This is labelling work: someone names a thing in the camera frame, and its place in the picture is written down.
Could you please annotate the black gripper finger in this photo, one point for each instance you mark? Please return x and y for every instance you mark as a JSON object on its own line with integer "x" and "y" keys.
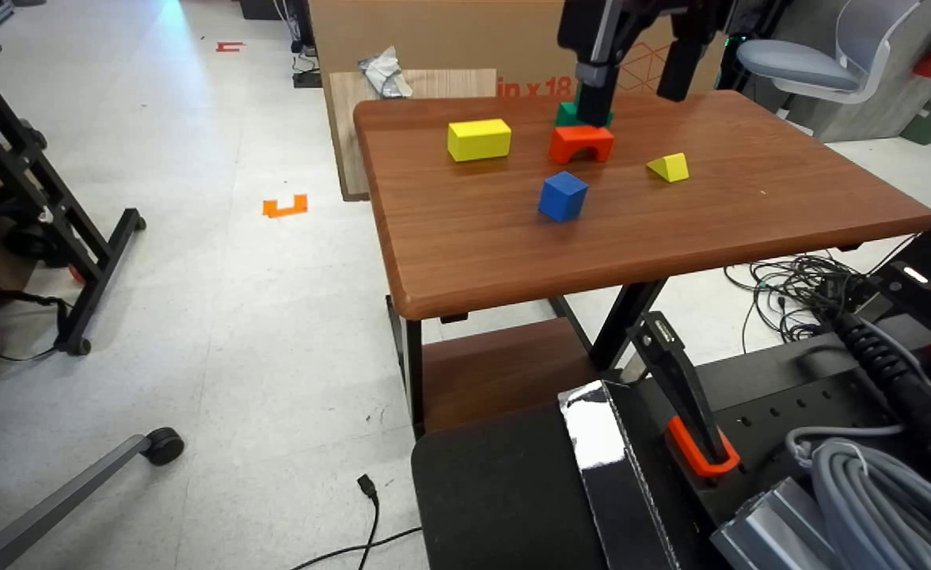
{"x": 596, "y": 74}
{"x": 680, "y": 69}

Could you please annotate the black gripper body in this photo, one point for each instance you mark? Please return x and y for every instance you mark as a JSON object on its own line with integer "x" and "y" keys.
{"x": 605, "y": 29}

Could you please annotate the green square block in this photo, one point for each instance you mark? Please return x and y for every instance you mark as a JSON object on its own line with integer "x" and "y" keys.
{"x": 569, "y": 116}

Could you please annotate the blue cube block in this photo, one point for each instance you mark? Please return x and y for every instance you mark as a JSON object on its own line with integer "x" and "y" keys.
{"x": 562, "y": 197}

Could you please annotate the orange arch block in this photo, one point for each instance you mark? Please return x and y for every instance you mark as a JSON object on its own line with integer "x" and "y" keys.
{"x": 582, "y": 143}

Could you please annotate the yellow triangular block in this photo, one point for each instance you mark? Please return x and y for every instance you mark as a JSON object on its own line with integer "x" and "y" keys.
{"x": 672, "y": 168}

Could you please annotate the yellow rectangular block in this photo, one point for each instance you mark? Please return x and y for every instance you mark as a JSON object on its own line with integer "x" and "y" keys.
{"x": 480, "y": 139}

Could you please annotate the grey office chair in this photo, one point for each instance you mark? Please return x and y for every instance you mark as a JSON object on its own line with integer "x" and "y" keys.
{"x": 847, "y": 69}

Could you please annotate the wooden table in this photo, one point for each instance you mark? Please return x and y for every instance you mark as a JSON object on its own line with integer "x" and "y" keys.
{"x": 468, "y": 234}

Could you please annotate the cardboard box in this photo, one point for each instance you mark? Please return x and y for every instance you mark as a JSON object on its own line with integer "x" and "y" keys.
{"x": 447, "y": 50}

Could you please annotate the left orange black clamp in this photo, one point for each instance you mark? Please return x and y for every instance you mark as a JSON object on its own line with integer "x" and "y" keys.
{"x": 690, "y": 430}

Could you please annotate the orange floor bracket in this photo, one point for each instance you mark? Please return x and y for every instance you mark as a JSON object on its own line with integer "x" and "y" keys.
{"x": 285, "y": 207}

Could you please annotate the black mounting base plate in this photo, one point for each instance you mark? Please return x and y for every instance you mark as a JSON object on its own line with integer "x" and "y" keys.
{"x": 802, "y": 456}

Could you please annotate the black stand frame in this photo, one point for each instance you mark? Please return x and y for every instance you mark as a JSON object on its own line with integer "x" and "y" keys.
{"x": 40, "y": 200}

